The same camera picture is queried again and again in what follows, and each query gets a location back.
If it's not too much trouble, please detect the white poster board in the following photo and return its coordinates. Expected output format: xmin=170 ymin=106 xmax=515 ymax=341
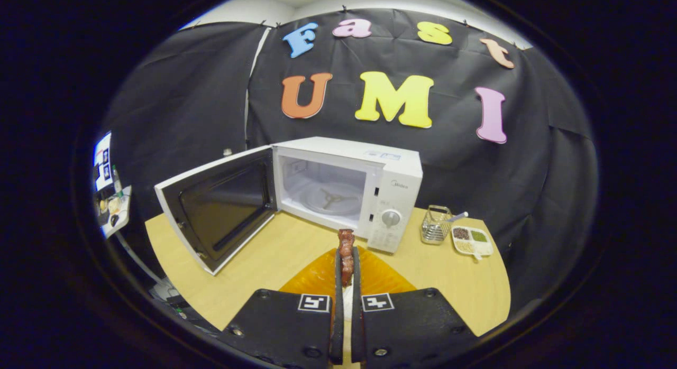
xmin=94 ymin=131 xmax=114 ymax=192

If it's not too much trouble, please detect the black backdrop cloth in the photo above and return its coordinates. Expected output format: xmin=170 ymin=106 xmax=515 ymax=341
xmin=100 ymin=8 xmax=601 ymax=317

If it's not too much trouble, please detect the reddish brown meat piece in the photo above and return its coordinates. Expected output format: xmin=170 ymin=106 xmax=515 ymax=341
xmin=337 ymin=229 xmax=356 ymax=288

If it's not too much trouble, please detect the metal wire basket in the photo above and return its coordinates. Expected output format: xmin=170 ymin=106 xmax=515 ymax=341
xmin=420 ymin=205 xmax=454 ymax=246

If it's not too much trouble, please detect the white microwave oven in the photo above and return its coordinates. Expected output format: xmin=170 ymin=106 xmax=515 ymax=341
xmin=154 ymin=136 xmax=424 ymax=276

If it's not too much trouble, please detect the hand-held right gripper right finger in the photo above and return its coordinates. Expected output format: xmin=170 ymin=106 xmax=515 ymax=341
xmin=350 ymin=246 xmax=479 ymax=369

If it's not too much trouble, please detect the white divided condiment dish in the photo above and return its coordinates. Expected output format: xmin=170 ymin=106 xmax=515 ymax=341
xmin=451 ymin=225 xmax=495 ymax=261

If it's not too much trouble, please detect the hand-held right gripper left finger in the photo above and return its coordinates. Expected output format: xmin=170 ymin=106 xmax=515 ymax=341
xmin=218 ymin=247 xmax=345 ymax=369

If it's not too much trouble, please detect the white side table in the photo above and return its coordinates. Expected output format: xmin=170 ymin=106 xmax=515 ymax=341
xmin=100 ymin=185 xmax=132 ymax=239

